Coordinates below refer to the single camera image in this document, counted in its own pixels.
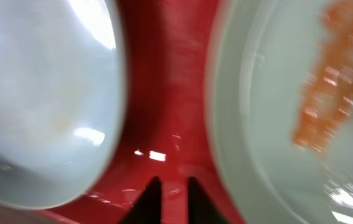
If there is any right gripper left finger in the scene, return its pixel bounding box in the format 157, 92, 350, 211
118, 177, 162, 224

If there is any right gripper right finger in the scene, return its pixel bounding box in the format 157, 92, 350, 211
187, 177, 228, 224

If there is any light blue plate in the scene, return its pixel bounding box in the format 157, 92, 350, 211
208, 0, 353, 223
0, 0, 128, 210

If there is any red plastic tray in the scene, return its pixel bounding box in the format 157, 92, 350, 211
43, 0, 243, 223

